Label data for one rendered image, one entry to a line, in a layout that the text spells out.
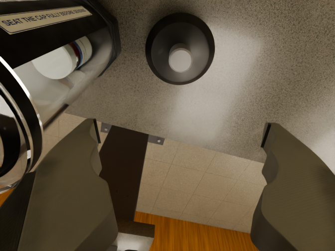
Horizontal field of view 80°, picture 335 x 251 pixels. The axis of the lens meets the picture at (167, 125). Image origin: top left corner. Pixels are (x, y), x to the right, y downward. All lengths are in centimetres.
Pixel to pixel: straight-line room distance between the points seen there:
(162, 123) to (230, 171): 151
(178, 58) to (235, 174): 168
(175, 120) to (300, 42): 21
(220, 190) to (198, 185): 21
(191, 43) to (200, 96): 10
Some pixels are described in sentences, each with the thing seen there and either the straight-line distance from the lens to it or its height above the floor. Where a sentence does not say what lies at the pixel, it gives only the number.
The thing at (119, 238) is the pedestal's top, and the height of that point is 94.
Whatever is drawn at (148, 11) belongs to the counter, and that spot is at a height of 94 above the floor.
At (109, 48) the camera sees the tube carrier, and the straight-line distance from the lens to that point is 27.
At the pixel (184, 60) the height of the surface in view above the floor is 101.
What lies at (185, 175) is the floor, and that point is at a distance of 182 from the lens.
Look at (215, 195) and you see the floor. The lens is 205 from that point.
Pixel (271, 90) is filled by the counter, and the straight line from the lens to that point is 36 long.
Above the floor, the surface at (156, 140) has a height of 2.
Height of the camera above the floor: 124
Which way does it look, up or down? 57 degrees down
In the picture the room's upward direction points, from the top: 177 degrees counter-clockwise
